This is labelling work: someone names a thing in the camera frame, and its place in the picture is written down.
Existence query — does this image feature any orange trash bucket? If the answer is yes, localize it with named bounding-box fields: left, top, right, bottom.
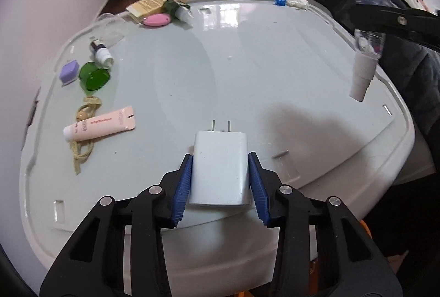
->
left=237, top=214, right=403, bottom=296

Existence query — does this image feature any dark green dropper bottle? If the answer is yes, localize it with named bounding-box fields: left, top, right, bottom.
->
left=163, top=0, right=194, bottom=26

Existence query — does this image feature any clear plastic cup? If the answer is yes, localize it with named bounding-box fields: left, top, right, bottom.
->
left=91, top=12, right=126, bottom=48

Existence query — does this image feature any blue small clip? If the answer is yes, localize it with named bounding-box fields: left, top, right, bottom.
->
left=274, top=0, right=287, bottom=7

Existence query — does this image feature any small white dark spray bottle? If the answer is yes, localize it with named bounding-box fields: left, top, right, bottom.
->
left=90, top=39, right=114, bottom=69

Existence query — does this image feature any purple small case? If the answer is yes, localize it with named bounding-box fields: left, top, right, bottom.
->
left=59, top=60, right=79, bottom=86

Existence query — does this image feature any pink cosmetic tube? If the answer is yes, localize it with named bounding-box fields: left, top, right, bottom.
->
left=63, top=106, right=136, bottom=142

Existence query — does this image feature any green bottle cap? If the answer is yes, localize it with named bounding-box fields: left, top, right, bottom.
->
left=78, top=62, right=110, bottom=91

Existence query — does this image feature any white usb charger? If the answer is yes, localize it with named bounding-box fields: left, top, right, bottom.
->
left=189, top=120, right=250, bottom=208

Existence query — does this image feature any beige hair tie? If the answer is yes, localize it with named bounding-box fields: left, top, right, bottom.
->
left=68, top=95, right=104, bottom=176

